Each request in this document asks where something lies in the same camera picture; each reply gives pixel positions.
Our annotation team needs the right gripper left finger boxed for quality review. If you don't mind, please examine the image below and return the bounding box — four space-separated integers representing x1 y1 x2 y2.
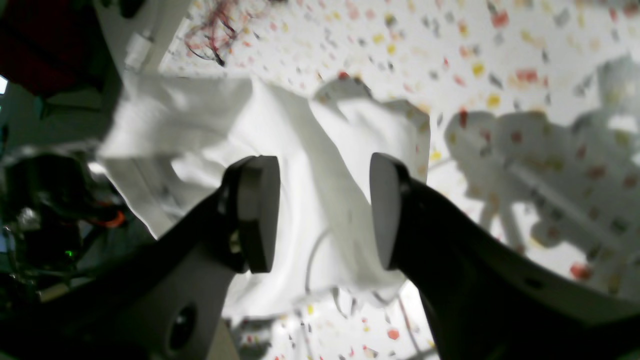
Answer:
1 156 281 360

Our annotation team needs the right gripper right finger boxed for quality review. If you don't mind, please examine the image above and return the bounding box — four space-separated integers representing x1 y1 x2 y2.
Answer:
369 152 639 360

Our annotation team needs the white T-shirt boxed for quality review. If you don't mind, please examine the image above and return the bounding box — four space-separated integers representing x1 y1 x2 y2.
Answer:
97 76 430 318

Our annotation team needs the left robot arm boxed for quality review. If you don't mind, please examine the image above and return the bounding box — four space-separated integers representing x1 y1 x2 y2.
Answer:
1 142 127 303

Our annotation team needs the red black wire bundle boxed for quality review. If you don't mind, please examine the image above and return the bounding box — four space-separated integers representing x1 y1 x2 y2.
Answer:
184 0 251 68

